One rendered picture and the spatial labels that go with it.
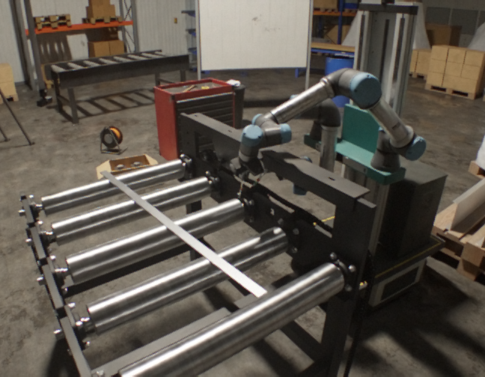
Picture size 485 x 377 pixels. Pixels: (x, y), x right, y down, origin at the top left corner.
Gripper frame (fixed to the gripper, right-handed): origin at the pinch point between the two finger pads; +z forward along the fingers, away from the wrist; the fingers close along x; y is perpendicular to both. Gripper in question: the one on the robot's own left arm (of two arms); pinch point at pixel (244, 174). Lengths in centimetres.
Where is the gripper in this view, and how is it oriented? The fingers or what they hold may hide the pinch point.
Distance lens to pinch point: 160.0
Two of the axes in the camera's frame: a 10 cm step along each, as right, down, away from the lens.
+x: -8.6, 4.0, -3.0
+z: -0.9, 4.6, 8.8
